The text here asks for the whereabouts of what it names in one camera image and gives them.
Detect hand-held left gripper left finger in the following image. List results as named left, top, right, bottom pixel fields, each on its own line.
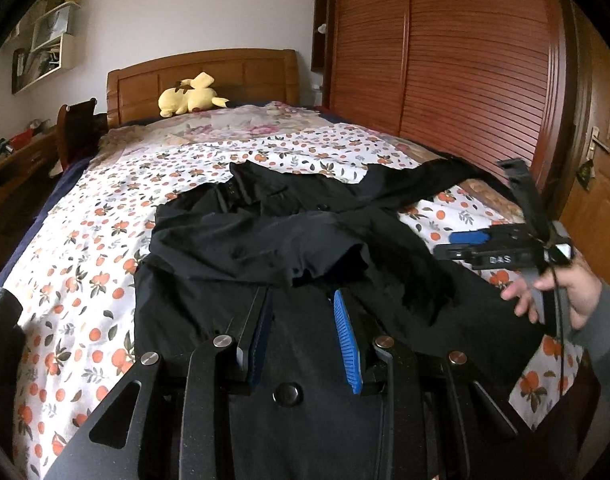
left=42, top=285, right=276, bottom=480

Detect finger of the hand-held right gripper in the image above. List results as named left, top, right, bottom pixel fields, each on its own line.
left=497, top=158, right=553, bottom=243
left=434, top=229, right=493, bottom=260

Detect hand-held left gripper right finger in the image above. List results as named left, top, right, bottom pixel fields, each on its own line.
left=332, top=287, right=558, bottom=480

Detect black pants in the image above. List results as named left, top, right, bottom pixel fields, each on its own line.
left=134, top=157, right=560, bottom=480

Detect black shirt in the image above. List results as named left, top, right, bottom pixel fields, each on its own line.
left=148, top=160, right=373, bottom=291

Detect person's right forearm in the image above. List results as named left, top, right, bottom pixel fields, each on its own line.
left=570, top=280, right=610, bottom=411

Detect person's right hand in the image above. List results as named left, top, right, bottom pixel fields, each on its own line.
left=502, top=259, right=606, bottom=331

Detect hanging door ornament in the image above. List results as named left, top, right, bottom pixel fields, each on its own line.
left=576, top=159, right=594, bottom=192

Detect wooden slatted wardrobe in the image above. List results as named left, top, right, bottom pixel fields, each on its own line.
left=325, top=0, right=586, bottom=221

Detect orange floral bed sheet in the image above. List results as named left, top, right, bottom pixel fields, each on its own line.
left=10, top=110, right=586, bottom=480

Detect pale floral patchwork quilt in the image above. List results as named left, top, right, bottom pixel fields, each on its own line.
left=98, top=101, right=351, bottom=161

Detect navy bed sheet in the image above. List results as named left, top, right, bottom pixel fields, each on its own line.
left=0, top=155, right=93, bottom=296

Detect yellow plush toy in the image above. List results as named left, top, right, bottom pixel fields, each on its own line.
left=157, top=72, right=231, bottom=118

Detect dark grey cloth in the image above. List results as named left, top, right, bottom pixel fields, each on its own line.
left=0, top=287, right=27, bottom=461

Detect wooden headboard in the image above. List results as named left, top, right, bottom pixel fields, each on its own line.
left=106, top=49, right=301, bottom=128

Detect wooden open shelf unit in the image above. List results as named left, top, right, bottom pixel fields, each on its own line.
left=311, top=0, right=336, bottom=73

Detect wooden chair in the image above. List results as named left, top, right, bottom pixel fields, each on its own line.
left=55, top=98, right=108, bottom=173

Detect wooden desk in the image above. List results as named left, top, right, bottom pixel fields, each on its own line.
left=0, top=127, right=61, bottom=281

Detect brass door handle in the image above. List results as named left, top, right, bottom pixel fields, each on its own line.
left=587, top=126, right=610, bottom=157

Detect white wall shelf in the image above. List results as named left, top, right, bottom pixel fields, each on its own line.
left=10, top=0, right=81, bottom=95

